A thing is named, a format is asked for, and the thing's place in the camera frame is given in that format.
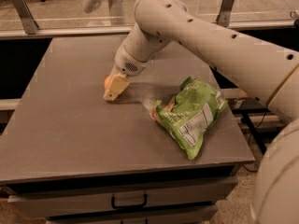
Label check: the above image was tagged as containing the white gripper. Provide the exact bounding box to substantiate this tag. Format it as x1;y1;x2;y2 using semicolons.
104;45;150;101

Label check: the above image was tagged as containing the left metal rail bracket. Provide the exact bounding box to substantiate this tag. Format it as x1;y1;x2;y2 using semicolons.
11;0;39;35

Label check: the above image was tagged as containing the orange fruit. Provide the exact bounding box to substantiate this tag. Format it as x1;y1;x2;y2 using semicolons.
104;76;110;89

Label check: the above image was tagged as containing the green chip bag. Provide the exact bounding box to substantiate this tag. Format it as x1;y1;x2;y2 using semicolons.
151;77;227;161

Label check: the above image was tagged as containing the black floor cable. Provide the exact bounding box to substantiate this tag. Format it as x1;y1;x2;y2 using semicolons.
242;163;260;174

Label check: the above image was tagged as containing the right metal rail bracket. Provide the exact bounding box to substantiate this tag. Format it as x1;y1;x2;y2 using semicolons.
216;0;235;27

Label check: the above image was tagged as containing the grey upper drawer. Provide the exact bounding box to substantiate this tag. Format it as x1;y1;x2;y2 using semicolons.
8;176;237;217

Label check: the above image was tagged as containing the grey lower drawer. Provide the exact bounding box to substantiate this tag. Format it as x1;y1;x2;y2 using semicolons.
47;205;218;224

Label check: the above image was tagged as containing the black drawer handle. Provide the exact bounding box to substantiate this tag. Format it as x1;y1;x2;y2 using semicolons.
110;194;148;210

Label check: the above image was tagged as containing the black table leg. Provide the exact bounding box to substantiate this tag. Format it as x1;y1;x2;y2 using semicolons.
241;113;266;154

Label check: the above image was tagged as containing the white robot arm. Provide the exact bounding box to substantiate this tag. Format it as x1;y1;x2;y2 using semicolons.
104;0;299;224

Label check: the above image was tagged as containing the grey drawer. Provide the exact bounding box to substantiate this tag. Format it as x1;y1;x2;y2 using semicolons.
47;205;218;224
8;176;237;217

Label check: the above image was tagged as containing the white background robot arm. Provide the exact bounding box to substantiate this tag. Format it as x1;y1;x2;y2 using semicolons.
82;0;127;25

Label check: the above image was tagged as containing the metal rail bracket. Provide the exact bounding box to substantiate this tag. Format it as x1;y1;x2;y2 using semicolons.
11;0;39;35
216;0;235;27

